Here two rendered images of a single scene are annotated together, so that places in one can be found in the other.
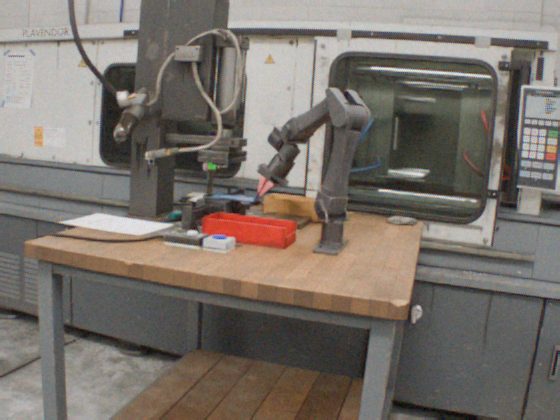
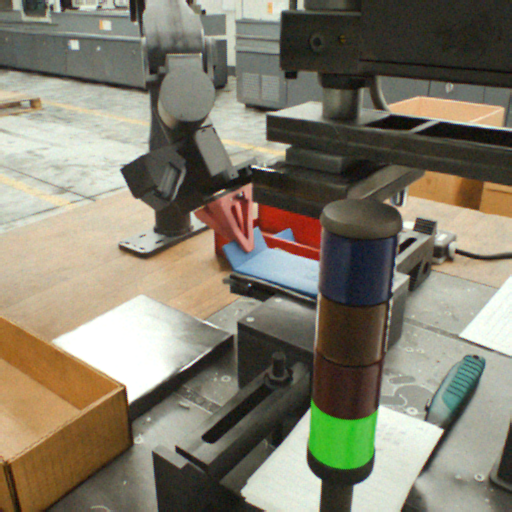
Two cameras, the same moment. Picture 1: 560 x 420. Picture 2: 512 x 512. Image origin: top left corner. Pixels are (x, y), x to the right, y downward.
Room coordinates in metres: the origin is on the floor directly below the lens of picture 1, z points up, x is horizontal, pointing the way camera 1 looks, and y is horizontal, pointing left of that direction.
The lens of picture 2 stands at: (2.40, 0.27, 1.29)
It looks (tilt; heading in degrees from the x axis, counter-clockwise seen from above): 25 degrees down; 201
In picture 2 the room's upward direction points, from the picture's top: straight up
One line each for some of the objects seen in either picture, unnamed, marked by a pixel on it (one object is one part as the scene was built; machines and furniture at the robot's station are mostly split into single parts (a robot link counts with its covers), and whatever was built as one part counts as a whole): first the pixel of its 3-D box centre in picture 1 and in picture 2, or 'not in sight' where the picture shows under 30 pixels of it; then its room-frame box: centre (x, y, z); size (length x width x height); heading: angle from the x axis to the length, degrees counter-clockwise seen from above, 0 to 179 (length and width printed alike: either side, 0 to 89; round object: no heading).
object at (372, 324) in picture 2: not in sight; (352, 317); (2.14, 0.23, 1.14); 0.04 x 0.04 x 0.03
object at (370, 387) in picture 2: not in sight; (347, 372); (2.14, 0.23, 1.10); 0.04 x 0.04 x 0.03
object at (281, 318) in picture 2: (222, 198); (329, 300); (1.86, 0.15, 0.98); 0.20 x 0.10 x 0.01; 164
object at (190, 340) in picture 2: (283, 220); (135, 349); (1.93, -0.06, 0.91); 0.17 x 0.16 x 0.02; 164
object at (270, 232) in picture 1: (249, 229); (300, 244); (1.62, 0.05, 0.93); 0.25 x 0.12 x 0.06; 74
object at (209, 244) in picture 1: (218, 248); not in sight; (1.48, 0.12, 0.90); 0.07 x 0.07 x 0.06; 74
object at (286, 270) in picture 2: (238, 193); (292, 261); (1.83, 0.10, 1.00); 0.15 x 0.07 x 0.03; 75
